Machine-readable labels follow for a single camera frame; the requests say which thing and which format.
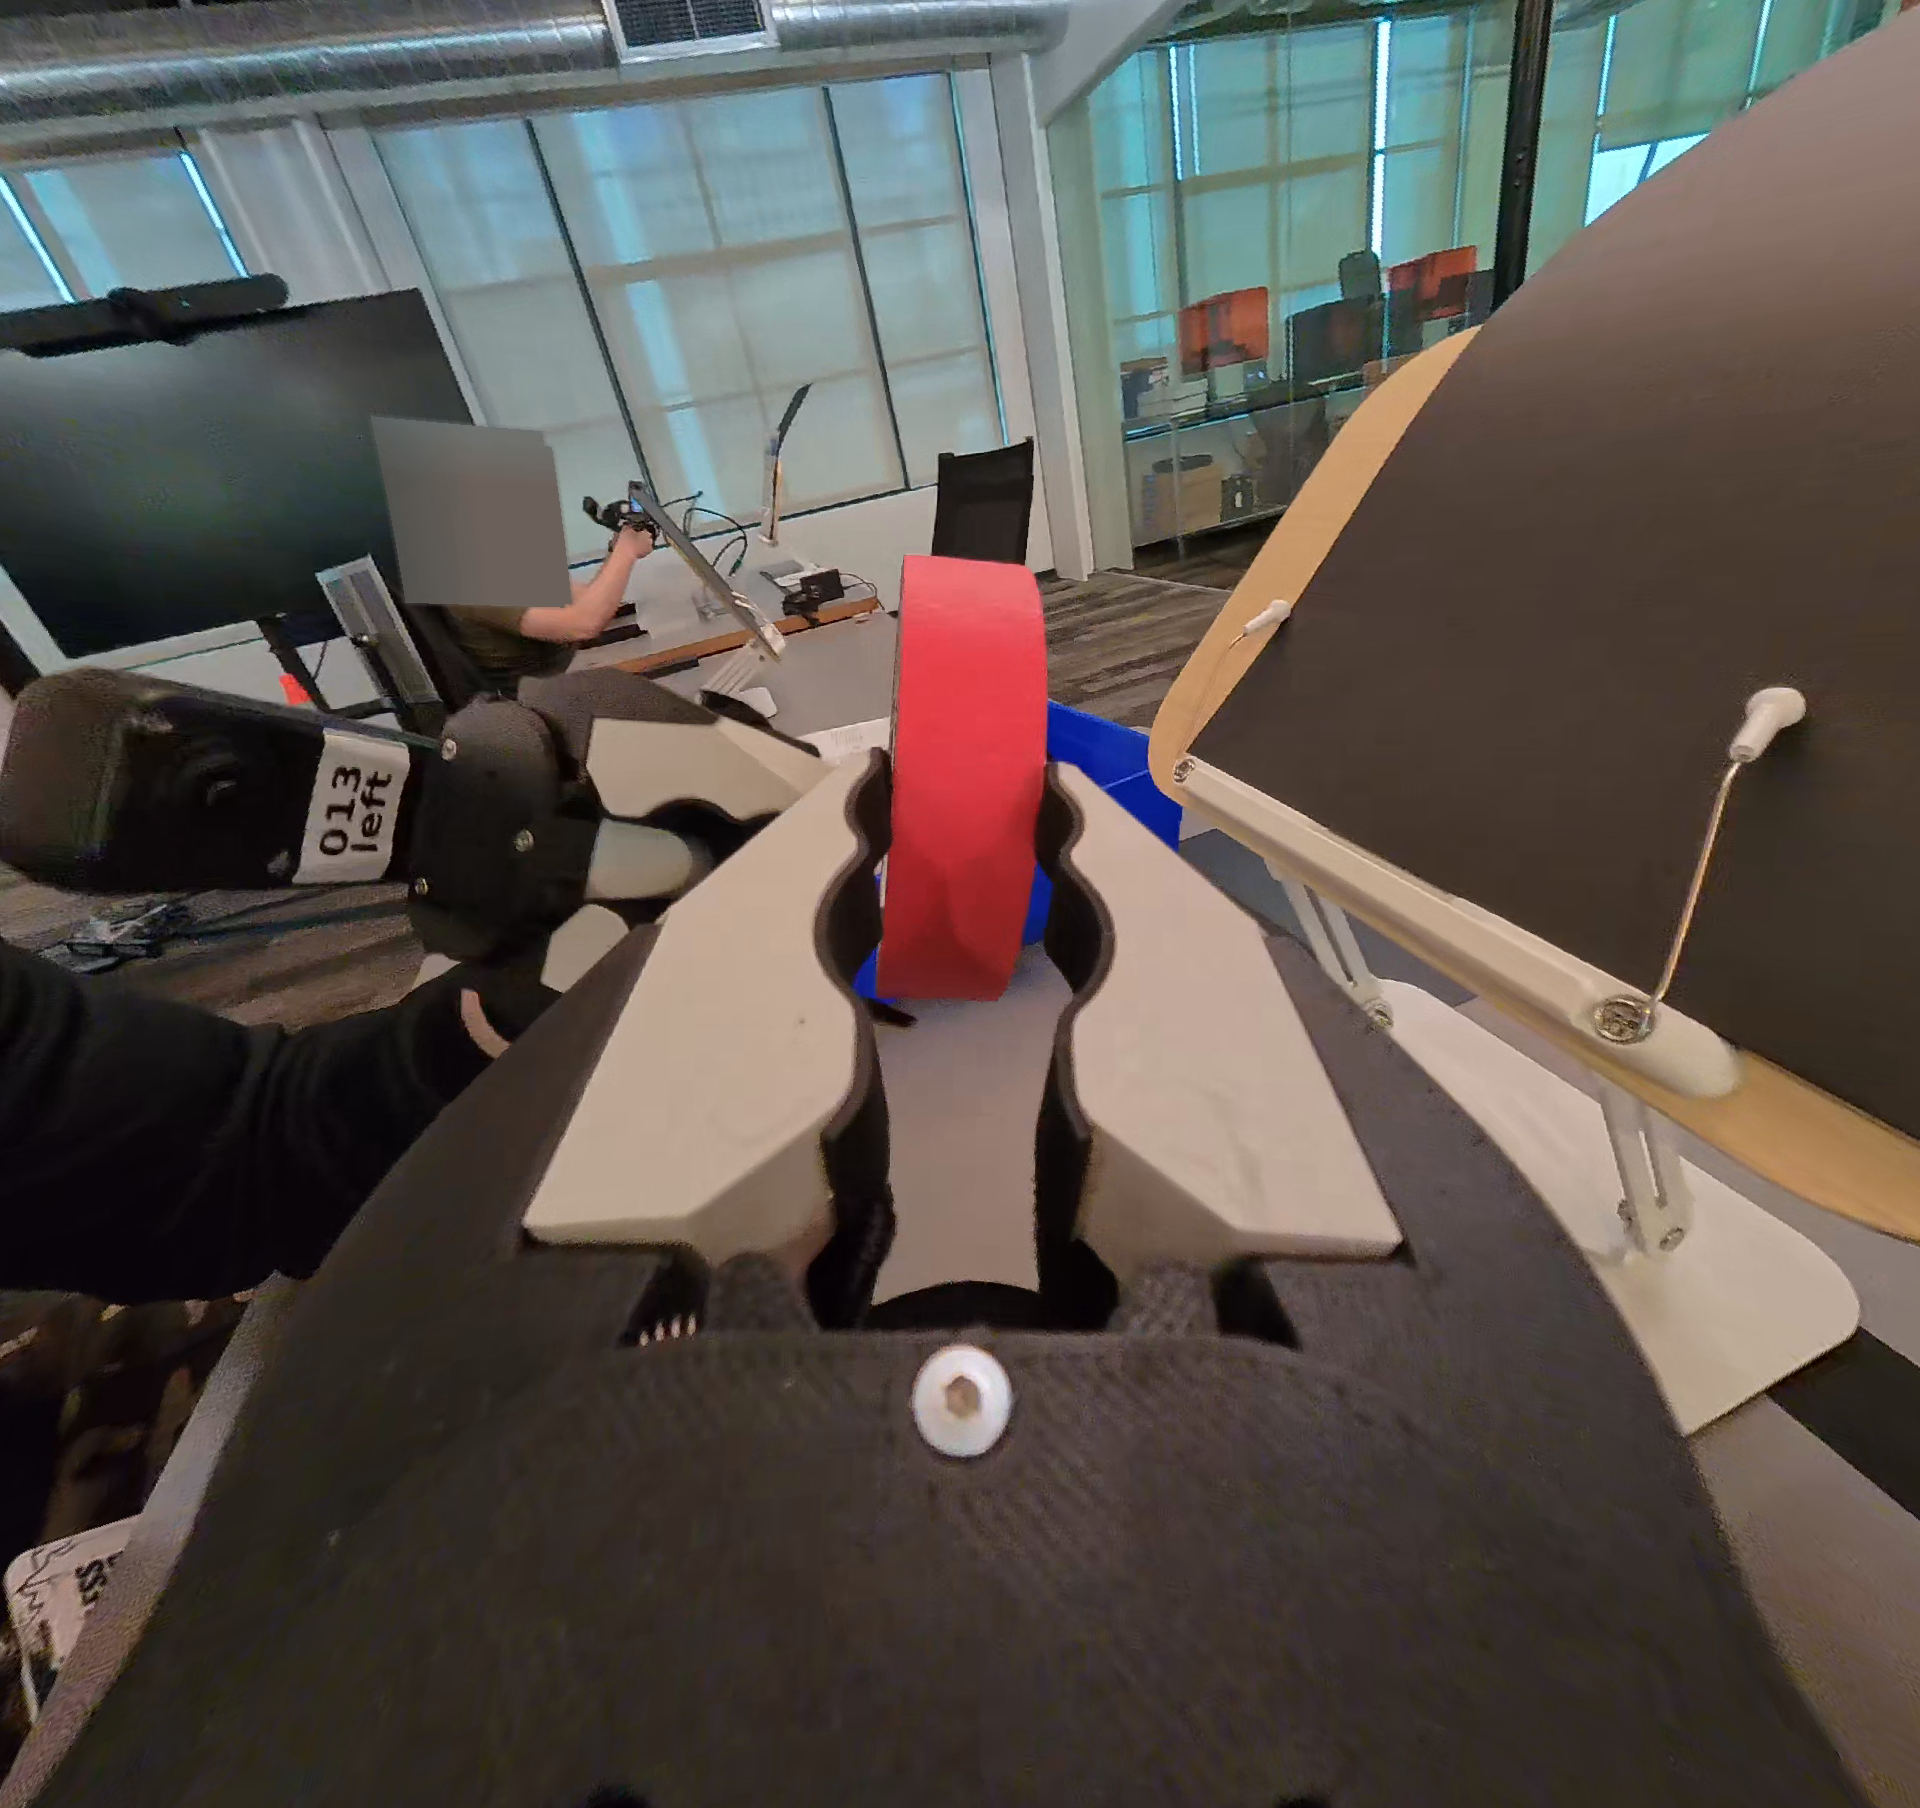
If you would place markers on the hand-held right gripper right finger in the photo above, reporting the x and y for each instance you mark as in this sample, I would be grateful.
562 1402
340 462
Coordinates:
1230 1089

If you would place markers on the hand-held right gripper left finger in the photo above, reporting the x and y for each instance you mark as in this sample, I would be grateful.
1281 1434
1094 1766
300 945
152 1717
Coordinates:
706 1073

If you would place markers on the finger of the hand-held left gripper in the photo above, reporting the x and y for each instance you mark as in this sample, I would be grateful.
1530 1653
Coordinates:
632 862
674 767

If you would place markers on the red tape roll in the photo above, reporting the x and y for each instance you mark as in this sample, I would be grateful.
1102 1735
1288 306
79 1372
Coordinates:
962 758

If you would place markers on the blue plastic bin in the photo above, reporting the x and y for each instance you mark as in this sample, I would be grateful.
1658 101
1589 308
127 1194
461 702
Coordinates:
1119 773

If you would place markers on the person's left forearm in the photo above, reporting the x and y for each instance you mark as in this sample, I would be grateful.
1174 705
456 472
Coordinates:
179 1133

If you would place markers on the person's left hand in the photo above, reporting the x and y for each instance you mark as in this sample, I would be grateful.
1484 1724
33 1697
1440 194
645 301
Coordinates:
450 1053

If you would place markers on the printed paper sheet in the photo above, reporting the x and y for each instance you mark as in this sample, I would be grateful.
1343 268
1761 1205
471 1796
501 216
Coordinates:
841 742

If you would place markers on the clear book stand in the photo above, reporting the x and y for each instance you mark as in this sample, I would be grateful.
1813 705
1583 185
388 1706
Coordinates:
714 586

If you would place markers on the black charger dock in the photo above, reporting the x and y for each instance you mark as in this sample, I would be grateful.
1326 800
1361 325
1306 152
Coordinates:
819 589

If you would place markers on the black mesh chair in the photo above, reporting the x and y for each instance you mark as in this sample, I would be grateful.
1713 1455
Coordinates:
982 504

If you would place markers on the large black monitor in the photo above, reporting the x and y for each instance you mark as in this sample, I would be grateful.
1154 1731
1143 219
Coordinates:
179 487

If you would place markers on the black video bar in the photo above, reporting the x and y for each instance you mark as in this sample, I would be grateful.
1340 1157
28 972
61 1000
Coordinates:
150 311

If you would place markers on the white base book stand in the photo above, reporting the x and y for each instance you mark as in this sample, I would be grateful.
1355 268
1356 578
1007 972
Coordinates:
1574 487

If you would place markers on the orange 3d printer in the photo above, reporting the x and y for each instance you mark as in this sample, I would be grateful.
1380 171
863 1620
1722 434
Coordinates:
1433 288
1215 330

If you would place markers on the round duct with vent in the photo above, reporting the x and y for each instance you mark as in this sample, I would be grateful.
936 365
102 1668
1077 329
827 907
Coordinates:
374 46

